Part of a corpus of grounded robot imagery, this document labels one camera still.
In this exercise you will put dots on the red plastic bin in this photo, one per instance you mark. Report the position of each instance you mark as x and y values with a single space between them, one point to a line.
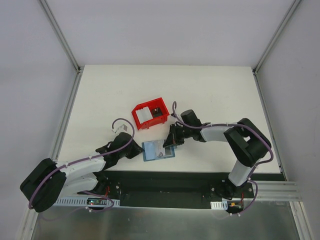
158 102

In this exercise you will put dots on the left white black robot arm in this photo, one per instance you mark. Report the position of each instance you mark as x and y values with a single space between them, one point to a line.
51 181

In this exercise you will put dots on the left aluminium frame post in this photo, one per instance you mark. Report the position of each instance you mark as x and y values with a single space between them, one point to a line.
59 34

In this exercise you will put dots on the black card lying in bin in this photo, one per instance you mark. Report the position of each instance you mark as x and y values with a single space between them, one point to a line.
156 112

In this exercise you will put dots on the blue leather card holder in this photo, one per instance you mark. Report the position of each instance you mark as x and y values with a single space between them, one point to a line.
154 150

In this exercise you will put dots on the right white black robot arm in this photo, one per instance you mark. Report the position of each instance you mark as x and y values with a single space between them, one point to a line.
247 142

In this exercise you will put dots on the right aluminium frame post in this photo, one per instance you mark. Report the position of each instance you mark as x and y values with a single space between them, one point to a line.
277 34

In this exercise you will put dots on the aluminium frame post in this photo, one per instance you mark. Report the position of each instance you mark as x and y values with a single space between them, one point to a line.
277 34
59 34

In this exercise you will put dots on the white cable duct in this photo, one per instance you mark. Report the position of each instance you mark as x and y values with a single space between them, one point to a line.
219 205
86 201

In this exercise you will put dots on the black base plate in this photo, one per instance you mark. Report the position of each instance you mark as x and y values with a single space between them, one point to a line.
180 190

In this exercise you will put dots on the left white cable duct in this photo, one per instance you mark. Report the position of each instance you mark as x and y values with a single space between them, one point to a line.
86 201

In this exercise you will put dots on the right white cable duct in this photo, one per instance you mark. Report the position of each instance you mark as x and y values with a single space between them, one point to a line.
219 205

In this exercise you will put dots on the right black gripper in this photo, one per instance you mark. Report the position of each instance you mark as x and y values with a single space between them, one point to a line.
174 136

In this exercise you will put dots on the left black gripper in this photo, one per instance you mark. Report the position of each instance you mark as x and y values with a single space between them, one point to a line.
133 149

